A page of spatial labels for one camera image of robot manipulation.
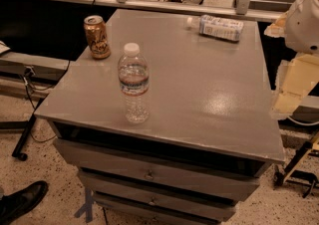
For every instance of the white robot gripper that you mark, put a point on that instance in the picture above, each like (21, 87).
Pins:
(303, 26)

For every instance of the clear water bottle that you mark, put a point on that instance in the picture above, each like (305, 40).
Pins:
(133, 74)

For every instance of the blue labelled plastic bottle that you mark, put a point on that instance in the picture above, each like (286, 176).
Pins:
(216, 27)

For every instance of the grey drawer cabinet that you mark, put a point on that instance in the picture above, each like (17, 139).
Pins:
(209, 100)

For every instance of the middle grey drawer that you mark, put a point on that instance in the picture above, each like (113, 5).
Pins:
(157, 196)

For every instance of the grey drawer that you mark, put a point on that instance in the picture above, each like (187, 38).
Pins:
(157, 214)
(157, 196)
(158, 171)

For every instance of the orange soda can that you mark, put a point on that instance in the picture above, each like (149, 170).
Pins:
(96, 35)

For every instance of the bottom grey drawer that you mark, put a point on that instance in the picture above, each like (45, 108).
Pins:
(157, 214)

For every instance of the top grey drawer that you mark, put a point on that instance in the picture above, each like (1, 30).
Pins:
(158, 171)

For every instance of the black stand leg with caster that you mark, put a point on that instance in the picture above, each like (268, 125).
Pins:
(26, 127)

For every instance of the black leather shoe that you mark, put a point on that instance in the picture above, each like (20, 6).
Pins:
(15, 205)

